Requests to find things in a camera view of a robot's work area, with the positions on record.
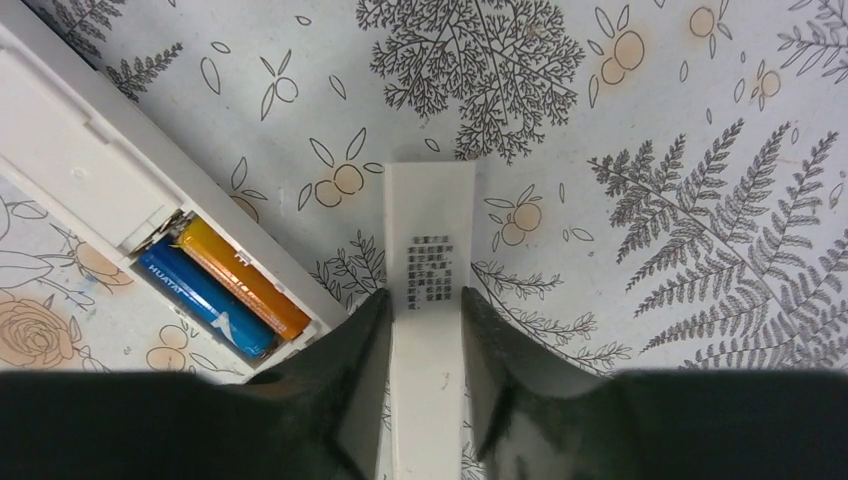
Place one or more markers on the white remote battery cover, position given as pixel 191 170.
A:
pixel 428 219

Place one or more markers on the blue battery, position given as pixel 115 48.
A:
pixel 208 300

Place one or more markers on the orange battery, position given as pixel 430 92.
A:
pixel 218 258

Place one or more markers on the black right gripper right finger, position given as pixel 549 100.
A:
pixel 536 416

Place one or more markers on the white remote control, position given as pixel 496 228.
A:
pixel 73 143

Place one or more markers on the floral patterned table mat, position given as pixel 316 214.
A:
pixel 658 184

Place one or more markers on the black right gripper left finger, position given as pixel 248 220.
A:
pixel 315 415

